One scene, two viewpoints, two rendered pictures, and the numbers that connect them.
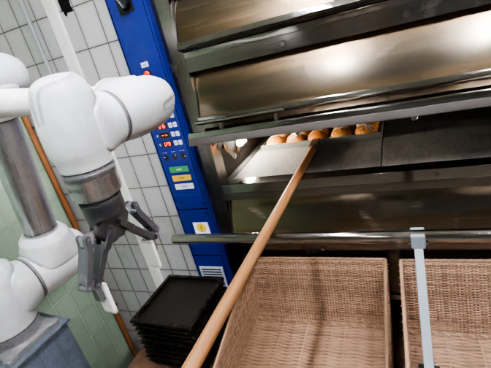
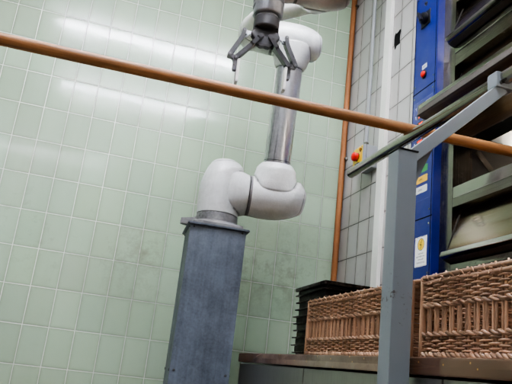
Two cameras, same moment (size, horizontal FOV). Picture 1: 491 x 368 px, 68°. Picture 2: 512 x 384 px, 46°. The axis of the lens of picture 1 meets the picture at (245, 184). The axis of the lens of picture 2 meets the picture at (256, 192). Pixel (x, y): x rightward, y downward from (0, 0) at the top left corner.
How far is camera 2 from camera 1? 1.53 m
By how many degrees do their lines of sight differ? 61
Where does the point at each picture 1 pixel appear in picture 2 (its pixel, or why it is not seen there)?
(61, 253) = (276, 179)
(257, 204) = (482, 211)
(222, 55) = (481, 39)
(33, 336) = (220, 221)
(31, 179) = (285, 113)
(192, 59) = (459, 52)
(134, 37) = (424, 44)
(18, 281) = (237, 176)
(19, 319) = (220, 200)
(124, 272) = not seen: hidden behind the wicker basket
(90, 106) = not seen: outside the picture
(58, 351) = (226, 247)
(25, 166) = not seen: hidden behind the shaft
